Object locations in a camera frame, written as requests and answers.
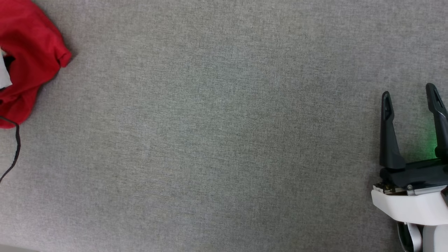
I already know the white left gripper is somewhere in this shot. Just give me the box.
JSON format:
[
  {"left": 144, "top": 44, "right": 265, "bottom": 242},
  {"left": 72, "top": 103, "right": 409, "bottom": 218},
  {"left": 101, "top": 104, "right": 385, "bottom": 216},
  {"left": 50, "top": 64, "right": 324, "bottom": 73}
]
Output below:
[{"left": 0, "top": 48, "right": 13, "bottom": 89}]

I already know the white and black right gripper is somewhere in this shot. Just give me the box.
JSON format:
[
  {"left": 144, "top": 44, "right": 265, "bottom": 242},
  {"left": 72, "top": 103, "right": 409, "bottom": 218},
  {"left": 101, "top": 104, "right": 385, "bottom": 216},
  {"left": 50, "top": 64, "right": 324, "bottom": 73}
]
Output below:
[{"left": 371, "top": 83, "right": 448, "bottom": 226}]

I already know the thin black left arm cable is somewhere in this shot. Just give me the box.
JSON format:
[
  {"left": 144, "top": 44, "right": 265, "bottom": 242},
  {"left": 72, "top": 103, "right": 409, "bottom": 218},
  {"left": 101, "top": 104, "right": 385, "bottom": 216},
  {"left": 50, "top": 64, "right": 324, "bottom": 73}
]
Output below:
[{"left": 0, "top": 117, "right": 21, "bottom": 183}]

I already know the red jersey with black number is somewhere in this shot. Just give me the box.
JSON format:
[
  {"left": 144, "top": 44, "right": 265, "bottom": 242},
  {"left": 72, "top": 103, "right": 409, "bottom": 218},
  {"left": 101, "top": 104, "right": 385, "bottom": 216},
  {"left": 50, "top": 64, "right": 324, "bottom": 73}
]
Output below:
[{"left": 0, "top": 0, "right": 72, "bottom": 129}]

